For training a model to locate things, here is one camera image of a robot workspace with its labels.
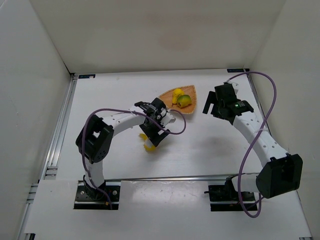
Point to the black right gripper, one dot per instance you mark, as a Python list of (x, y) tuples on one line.
[(215, 107)]

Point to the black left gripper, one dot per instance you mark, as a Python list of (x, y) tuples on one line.
[(153, 132)]

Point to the yellow fake pear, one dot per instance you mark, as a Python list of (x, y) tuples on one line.
[(150, 148)]

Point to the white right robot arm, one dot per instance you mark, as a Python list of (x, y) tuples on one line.
[(281, 172)]

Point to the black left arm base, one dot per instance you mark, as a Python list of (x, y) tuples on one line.
[(92, 199)]

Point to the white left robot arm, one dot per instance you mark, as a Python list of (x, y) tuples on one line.
[(95, 138)]

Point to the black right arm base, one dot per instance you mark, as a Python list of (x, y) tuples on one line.
[(224, 198)]

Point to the orange woven fruit bowl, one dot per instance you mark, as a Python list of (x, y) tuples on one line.
[(189, 90)]

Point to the yellow fake lemon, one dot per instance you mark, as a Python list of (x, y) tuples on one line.
[(176, 94)]

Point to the green yellow fake mango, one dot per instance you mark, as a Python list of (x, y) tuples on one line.
[(184, 101)]

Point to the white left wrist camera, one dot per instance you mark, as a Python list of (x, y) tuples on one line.
[(166, 118)]

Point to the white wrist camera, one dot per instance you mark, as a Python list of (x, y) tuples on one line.
[(234, 85), (166, 118)]

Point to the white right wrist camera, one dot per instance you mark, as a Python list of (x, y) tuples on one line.
[(234, 85)]

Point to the aluminium front frame rail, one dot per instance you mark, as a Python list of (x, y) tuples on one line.
[(218, 177)]

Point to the aluminium frame rail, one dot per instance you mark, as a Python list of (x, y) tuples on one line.
[(218, 177), (51, 161)]

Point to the aluminium left frame rail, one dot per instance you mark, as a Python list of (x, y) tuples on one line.
[(51, 161)]

